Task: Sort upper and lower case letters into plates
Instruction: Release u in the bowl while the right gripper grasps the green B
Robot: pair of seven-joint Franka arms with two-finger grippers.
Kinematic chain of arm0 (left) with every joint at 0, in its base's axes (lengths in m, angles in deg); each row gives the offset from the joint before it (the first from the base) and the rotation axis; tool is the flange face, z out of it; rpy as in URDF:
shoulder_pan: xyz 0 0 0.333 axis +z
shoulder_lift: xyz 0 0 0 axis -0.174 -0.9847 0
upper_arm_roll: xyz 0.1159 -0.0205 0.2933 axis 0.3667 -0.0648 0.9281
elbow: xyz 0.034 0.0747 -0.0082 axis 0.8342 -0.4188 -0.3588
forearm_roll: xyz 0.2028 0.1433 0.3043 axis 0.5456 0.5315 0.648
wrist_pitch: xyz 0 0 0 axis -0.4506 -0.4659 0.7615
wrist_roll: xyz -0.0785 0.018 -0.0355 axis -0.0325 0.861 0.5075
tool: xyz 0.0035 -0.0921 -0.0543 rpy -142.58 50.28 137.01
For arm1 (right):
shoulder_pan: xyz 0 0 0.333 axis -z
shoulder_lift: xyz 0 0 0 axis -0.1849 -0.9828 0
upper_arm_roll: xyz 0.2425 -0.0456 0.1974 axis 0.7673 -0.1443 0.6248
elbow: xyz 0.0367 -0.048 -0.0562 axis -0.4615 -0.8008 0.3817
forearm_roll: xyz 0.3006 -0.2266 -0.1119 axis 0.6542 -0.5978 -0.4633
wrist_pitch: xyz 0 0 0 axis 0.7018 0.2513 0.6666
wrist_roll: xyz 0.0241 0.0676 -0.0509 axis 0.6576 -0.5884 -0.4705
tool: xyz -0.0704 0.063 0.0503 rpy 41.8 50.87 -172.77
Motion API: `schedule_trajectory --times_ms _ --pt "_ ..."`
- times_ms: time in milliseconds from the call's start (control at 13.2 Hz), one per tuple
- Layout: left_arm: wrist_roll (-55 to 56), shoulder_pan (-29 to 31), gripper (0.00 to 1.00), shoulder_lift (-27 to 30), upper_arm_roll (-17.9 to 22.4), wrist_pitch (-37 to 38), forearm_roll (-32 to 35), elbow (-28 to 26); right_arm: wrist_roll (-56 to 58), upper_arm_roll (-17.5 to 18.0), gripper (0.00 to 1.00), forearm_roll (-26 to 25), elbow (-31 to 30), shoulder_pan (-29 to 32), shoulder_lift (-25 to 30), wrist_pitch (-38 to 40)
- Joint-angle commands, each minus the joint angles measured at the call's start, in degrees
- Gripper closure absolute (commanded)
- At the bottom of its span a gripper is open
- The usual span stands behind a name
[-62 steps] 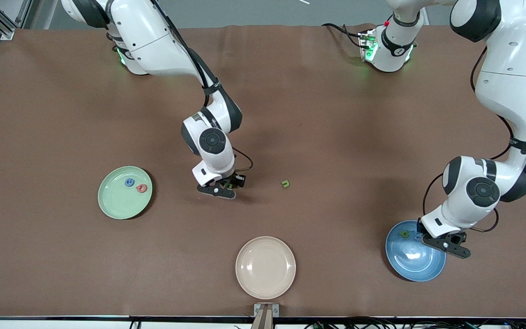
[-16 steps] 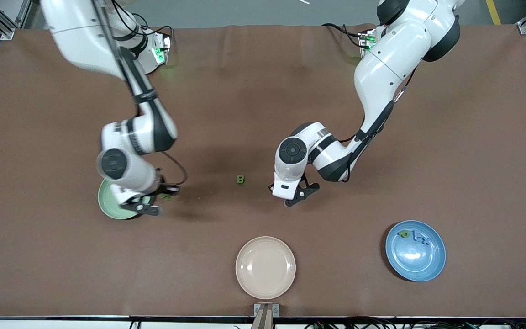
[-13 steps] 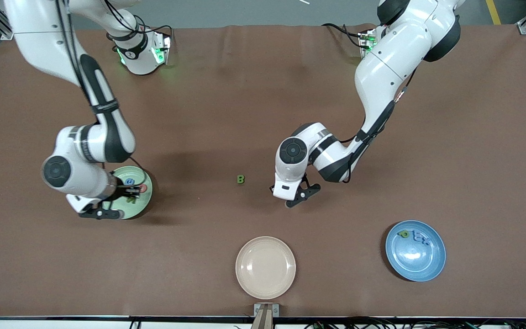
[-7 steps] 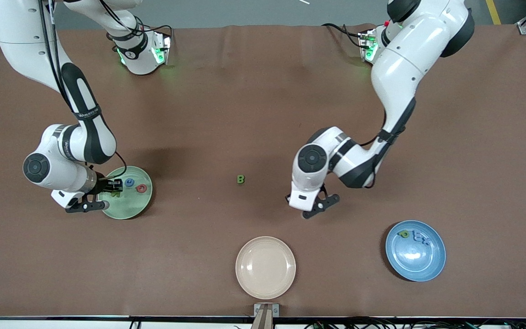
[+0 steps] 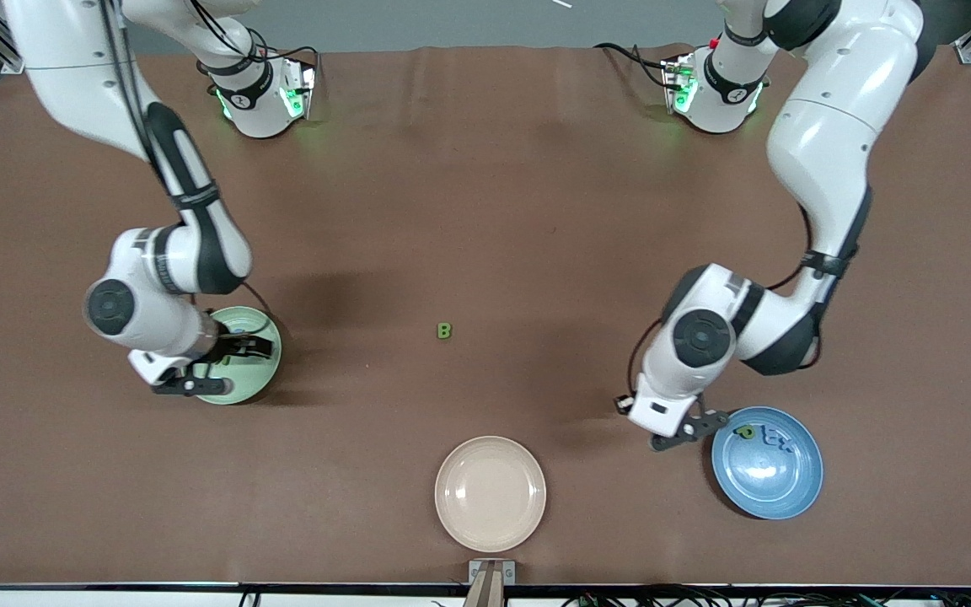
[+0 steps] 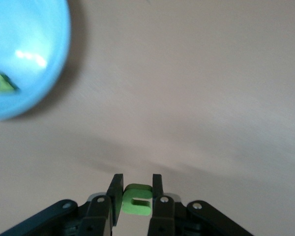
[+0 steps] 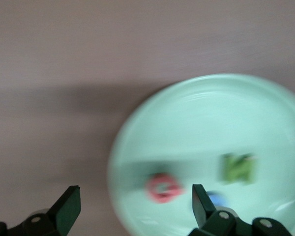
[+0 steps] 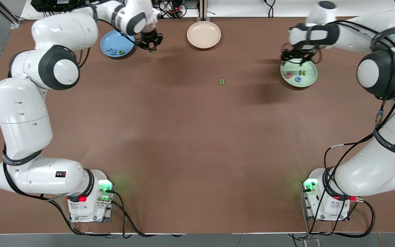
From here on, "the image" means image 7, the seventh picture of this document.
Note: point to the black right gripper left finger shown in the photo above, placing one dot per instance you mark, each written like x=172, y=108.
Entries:
x=59, y=216

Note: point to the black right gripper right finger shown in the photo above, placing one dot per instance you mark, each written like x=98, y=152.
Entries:
x=216, y=223

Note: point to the blue foam letter C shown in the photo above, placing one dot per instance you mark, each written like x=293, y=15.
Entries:
x=220, y=199

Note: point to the green foam letter N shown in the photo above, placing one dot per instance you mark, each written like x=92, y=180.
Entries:
x=229, y=169

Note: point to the red foam letter Q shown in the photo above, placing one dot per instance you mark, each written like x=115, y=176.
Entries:
x=151, y=186

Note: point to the green plate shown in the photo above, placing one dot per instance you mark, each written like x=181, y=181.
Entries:
x=211, y=123

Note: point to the brown table cover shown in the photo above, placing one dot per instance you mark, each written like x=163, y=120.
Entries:
x=64, y=73

